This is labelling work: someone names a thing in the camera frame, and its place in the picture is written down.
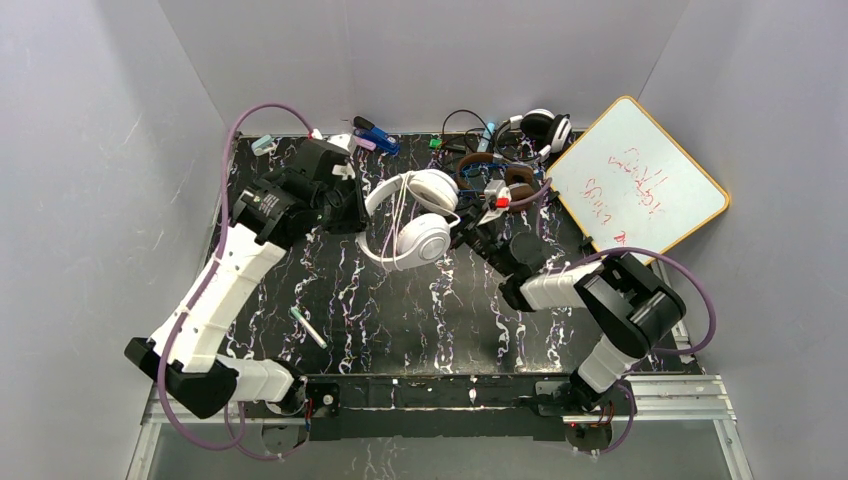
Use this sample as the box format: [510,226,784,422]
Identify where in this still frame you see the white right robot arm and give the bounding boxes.
[451,200,686,404]

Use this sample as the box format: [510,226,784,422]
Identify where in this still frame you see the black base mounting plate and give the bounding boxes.
[247,374,637,449]

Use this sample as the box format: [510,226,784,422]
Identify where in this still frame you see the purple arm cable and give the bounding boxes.
[156,102,316,462]
[506,177,718,456]

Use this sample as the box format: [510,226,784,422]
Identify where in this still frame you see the blue stapler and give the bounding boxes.
[352,116,400,155]

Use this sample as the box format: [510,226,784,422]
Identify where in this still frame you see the brown headphones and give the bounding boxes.
[456,152,544,213]

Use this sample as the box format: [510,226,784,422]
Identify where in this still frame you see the black and white headphones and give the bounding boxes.
[491,108,575,162]

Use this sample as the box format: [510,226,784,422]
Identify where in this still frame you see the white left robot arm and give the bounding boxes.
[125,135,369,419]

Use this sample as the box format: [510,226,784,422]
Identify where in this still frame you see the light blue small gadget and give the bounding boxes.
[478,122,496,153]

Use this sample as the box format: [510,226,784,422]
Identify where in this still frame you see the loose black audio cable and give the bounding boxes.
[437,109,495,160]

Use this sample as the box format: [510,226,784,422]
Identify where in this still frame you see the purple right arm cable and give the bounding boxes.
[506,177,718,456]

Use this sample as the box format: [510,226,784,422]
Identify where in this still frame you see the aluminium frame rail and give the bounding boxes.
[140,377,738,425]

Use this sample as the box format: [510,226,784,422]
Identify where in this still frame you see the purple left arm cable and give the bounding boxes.
[156,102,316,462]

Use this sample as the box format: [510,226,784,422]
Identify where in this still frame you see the white headphones with white cable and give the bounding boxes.
[356,169,460,271]

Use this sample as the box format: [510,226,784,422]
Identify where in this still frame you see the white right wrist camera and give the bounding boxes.
[479,180,512,225]

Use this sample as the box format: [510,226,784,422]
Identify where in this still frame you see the white marker pen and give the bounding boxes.
[289,307,328,350]

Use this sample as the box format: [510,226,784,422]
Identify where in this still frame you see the whiteboard with orange frame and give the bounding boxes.
[545,96,731,253]

